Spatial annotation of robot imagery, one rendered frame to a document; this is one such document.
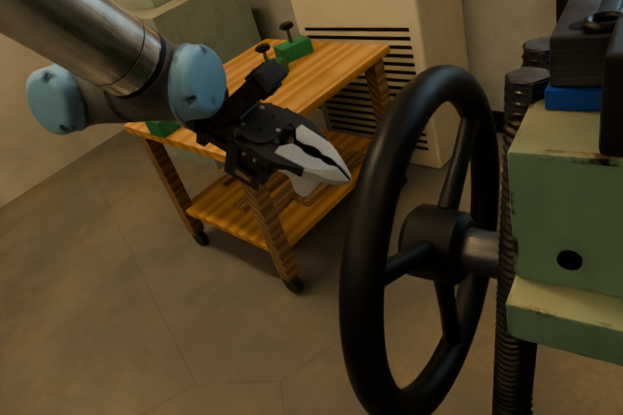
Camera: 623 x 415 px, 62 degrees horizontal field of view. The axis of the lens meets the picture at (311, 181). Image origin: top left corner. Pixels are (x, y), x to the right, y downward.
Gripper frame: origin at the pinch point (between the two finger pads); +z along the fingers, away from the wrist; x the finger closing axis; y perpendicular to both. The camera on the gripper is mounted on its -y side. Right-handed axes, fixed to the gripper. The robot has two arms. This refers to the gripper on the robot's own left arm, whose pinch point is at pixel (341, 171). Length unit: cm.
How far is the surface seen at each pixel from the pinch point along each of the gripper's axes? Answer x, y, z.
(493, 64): -132, 55, 6
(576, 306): 19.8, -21.3, 19.6
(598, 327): 20.7, -21.7, 20.7
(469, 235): 11.5, -13.3, 14.2
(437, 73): 8.4, -22.8, 6.2
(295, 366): -14, 89, 2
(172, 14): -97, 74, -109
